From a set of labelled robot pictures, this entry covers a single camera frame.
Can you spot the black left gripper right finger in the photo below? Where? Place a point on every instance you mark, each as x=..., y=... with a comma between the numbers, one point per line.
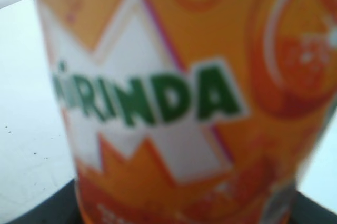
x=306, y=211

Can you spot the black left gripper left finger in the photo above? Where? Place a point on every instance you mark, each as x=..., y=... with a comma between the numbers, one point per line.
x=39, y=203

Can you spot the orange Mirinda soda bottle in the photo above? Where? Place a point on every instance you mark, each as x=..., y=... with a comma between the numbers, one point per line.
x=190, y=111

